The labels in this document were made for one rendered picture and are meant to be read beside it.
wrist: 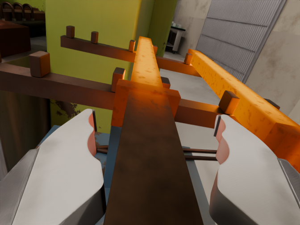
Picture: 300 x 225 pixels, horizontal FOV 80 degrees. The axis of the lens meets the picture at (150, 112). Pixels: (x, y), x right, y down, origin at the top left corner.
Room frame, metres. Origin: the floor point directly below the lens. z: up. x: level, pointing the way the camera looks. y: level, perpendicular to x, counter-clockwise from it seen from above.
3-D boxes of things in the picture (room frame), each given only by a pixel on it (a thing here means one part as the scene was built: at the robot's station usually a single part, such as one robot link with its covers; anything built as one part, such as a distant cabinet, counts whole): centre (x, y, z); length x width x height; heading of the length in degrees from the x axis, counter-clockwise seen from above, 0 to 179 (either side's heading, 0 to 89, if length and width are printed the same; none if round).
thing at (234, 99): (0.29, -0.09, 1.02); 0.23 x 0.06 x 0.02; 8
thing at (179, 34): (8.09, 0.44, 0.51); 2.81 x 1.10 x 1.02; 19
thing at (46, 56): (0.26, 0.15, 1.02); 0.23 x 0.06 x 0.02; 8
